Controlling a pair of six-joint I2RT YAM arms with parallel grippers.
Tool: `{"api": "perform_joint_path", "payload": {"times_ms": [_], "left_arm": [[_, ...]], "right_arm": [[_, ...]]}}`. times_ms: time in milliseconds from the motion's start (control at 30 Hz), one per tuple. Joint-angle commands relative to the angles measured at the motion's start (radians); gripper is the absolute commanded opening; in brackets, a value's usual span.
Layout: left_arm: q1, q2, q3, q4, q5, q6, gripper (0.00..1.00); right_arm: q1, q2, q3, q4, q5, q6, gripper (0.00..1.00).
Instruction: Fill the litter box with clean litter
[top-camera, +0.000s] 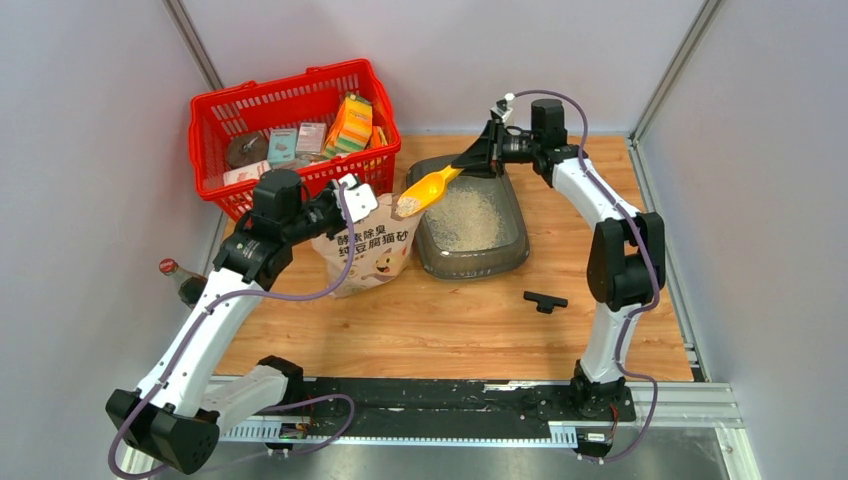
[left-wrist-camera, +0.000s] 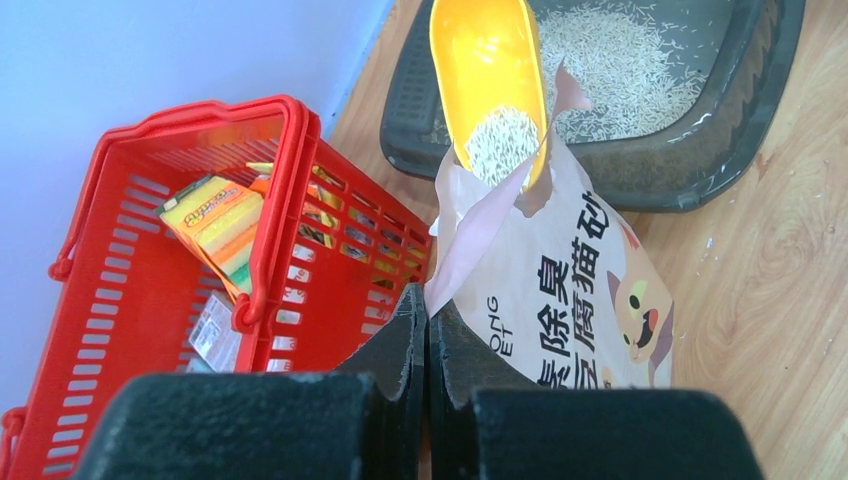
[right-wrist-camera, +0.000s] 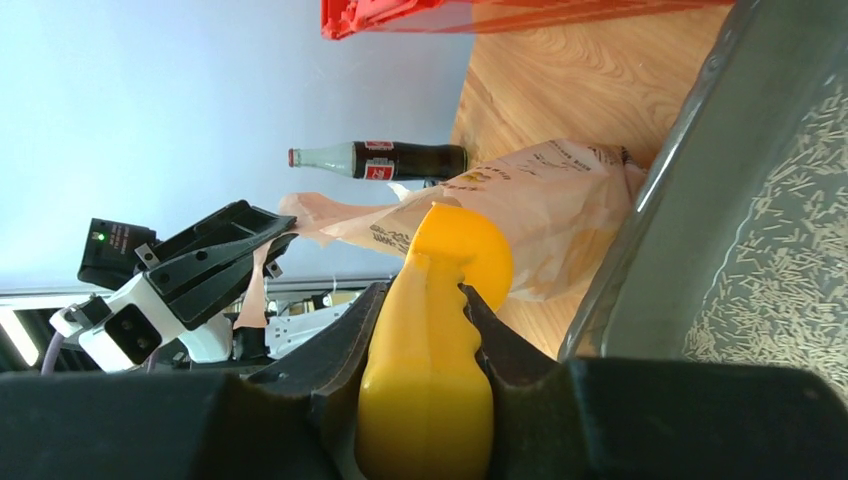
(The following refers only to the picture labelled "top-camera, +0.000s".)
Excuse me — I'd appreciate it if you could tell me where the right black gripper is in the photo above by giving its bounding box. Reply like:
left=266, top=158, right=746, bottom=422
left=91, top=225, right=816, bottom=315
left=451, top=119, right=540, bottom=179

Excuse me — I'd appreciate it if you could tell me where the yellow plastic scoop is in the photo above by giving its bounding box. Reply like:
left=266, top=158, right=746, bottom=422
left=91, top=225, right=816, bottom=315
left=395, top=165, right=463, bottom=218

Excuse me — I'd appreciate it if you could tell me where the cat litter bag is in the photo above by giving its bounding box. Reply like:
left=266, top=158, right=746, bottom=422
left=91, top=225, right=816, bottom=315
left=311, top=194, right=422, bottom=298

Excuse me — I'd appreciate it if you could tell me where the black bag clip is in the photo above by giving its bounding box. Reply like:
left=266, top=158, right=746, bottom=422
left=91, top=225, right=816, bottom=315
left=523, top=291, right=569, bottom=315

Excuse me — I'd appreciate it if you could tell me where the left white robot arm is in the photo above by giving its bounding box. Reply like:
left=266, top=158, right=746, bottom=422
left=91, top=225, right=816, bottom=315
left=106, top=170, right=379, bottom=479

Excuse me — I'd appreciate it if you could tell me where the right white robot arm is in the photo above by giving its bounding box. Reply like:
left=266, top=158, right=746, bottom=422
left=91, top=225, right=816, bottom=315
left=452, top=91, right=665, bottom=419

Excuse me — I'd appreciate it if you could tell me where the grey plastic litter box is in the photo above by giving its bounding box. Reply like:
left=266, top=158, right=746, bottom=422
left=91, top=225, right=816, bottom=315
left=414, top=173, right=530, bottom=281

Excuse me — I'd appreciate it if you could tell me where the pink small box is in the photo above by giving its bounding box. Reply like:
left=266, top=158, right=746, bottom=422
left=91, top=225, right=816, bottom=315
left=295, top=122, right=327, bottom=155

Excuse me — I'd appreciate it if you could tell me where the white pink flat box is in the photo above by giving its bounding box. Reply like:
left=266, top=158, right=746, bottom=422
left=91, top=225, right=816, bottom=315
left=223, top=160, right=271, bottom=186

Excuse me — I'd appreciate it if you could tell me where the teal small box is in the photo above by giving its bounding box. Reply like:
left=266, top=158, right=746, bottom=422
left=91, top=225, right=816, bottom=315
left=267, top=128, right=298, bottom=167

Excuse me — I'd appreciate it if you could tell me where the orange sponge pack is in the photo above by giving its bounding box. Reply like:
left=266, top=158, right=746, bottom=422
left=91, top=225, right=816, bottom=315
left=322, top=92, right=374, bottom=160

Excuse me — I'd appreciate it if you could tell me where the brown round disc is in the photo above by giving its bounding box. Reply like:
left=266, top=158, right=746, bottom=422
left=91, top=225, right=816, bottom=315
left=225, top=132, right=268, bottom=169

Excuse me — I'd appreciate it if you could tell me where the red plastic shopping basket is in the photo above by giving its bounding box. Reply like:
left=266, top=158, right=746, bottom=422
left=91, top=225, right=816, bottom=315
left=188, top=59, right=401, bottom=221

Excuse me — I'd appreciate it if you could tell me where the cola bottle red cap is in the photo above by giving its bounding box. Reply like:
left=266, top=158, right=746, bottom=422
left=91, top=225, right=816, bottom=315
left=158, top=258, right=207, bottom=309

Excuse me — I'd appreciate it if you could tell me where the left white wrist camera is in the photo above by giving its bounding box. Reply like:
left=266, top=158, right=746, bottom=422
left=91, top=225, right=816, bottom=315
left=332, top=173, right=379, bottom=223

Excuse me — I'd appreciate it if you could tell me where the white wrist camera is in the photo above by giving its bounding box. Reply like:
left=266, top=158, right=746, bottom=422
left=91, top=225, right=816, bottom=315
left=332, top=173, right=379, bottom=223
left=490, top=92, right=516, bottom=126

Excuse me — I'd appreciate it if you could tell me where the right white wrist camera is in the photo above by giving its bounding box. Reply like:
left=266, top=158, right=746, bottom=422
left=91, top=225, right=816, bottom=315
left=490, top=92, right=516, bottom=126

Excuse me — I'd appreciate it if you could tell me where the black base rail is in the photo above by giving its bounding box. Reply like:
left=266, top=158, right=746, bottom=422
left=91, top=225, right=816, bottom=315
left=265, top=377, right=637, bottom=448

